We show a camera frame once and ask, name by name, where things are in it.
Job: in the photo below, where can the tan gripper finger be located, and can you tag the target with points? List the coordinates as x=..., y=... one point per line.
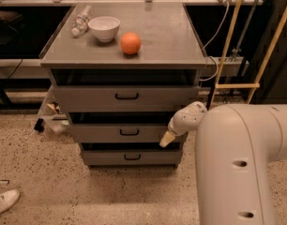
x=167, y=138

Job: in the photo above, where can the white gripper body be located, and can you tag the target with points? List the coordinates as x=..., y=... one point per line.
x=180, y=125

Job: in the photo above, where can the grey drawer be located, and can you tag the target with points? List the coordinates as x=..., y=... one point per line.
x=79, y=99
x=119, y=133
x=130, y=158

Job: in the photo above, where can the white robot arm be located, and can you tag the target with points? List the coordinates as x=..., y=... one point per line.
x=233, y=145

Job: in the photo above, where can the grey drawer cabinet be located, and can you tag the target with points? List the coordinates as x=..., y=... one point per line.
x=169, y=56

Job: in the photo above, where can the grey bottom drawer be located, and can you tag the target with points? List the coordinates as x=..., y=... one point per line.
x=130, y=158

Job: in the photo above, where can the grey top drawer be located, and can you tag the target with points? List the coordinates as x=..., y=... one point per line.
x=79, y=99

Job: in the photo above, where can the orange fruit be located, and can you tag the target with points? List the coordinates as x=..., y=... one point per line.
x=130, y=43

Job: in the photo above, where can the clear plastic storage bin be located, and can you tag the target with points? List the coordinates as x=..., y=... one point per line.
x=52, y=115

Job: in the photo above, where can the white ceramic bowl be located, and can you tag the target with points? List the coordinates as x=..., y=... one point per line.
x=104, y=28

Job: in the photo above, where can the clear plastic water bottle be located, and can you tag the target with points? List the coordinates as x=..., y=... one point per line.
x=80, y=23

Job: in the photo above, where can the white shoe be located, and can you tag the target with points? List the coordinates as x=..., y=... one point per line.
x=8, y=199

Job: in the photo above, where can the grey wall shelf rail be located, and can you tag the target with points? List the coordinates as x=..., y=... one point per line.
x=211, y=67

